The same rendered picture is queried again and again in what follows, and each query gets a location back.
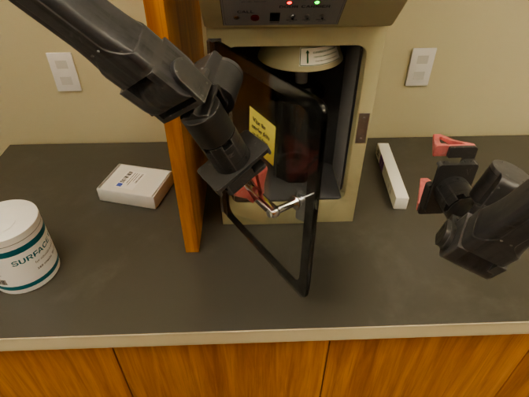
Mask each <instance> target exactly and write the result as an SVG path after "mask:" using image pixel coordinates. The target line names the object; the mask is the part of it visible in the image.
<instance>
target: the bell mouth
mask: <svg viewBox="0 0 529 397"><path fill-rule="evenodd" d="M257 57H258V59H259V60H260V61H261V62H262V63H263V64H265V65H267V66H269V67H271V68H274V69H278V70H283V71H288V72H319V71H324V70H327V69H331V68H334V67H335V66H337V65H339V64H340V63H341V62H342V60H343V55H342V51H341V48H340V46H261V48H260V50H259V52H258V55H257Z"/></svg>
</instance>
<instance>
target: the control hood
mask: <svg viewBox="0 0 529 397"><path fill-rule="evenodd" d="M198 1H199V5H200V9H201V12H202V19H203V23H204V26H205V27H207V28H273V27H343V26H391V25H392V24H393V23H394V22H395V20H396V18H397V17H398V15H399V13H400V12H401V10H402V9H403V7H404V6H405V4H406V2H407V1H408V0H347V1H346V4H345V7H344V9H343V11H342V15H341V17H340V19H339V22H338V24H291V25H223V20H222V14H221V8H220V0H198Z"/></svg>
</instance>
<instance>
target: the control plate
mask: <svg viewBox="0 0 529 397"><path fill-rule="evenodd" d="M287 1H292V2H293V3H292V4H291V5H288V4H286V2H287ZM314 1H316V0H220V8H221V14H222V20H223V25H291V24H338V22H339V19H340V17H341V15H342V11H343V9H344V7H345V4H346V1H347V0H320V4H318V5H316V4H314ZM270 13H280V18H279V21H270ZM292 14H293V15H295V17H294V19H293V20H291V18H290V15H292ZM307 14H308V15H310V17H309V19H308V20H307V19H306V17H305V15H307ZM321 14H323V15H325V17H324V18H323V19H321V17H320V15H321ZM252 15H258V16H259V20H257V21H253V20H251V19H250V17H251V16H252ZM233 16H239V19H238V20H235V19H234V18H233Z"/></svg>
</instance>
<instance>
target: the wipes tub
mask: <svg viewBox="0 0 529 397"><path fill-rule="evenodd" d="M59 267H60V258H59V256H58V253H57V251H56V248H55V246H54V243H53V241H52V239H51V238H50V234H49V232H48V231H47V228H46V226H45V224H44V221H43V219H42V217H41V215H40V212H39V210H38V208H37V206H36V205H35V204H34V203H32V202H29V201H27V200H22V199H13V200H7V201H3V202H0V291H3V292H5V293H8V294H22V293H26V292H29V291H33V290H35V289H37V288H40V287H42V286H43V285H44V284H46V283H47V282H48V281H49V280H51V279H52V278H53V277H54V275H55V274H56V273H57V271H58V269H59Z"/></svg>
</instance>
